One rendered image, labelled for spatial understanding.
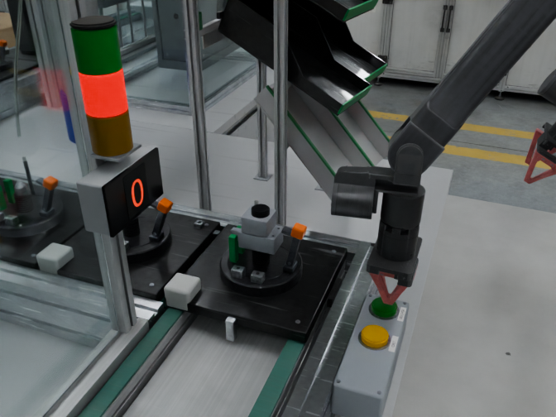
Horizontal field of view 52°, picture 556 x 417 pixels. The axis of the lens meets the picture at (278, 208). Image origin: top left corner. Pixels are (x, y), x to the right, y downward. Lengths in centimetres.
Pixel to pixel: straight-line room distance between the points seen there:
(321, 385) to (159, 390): 24
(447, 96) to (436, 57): 415
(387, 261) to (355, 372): 16
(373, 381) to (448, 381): 20
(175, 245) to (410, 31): 404
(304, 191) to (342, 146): 29
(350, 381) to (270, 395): 11
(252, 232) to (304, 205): 49
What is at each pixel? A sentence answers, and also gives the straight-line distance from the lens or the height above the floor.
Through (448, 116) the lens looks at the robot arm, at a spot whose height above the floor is 129.
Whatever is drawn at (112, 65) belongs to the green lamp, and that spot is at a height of 137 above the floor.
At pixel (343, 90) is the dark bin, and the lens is 111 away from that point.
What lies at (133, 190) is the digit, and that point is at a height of 121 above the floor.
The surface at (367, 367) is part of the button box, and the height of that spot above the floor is 96.
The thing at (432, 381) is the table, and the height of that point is 86.
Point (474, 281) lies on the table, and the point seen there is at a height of 86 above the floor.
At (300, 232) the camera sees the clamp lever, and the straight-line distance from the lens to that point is 90.
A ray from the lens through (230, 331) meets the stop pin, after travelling 90.
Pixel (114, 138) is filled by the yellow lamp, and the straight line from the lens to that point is 71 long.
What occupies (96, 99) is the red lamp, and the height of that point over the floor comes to 133.
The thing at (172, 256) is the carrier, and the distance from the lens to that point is 103.
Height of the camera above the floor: 155
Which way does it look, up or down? 30 degrees down
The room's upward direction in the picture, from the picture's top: straight up
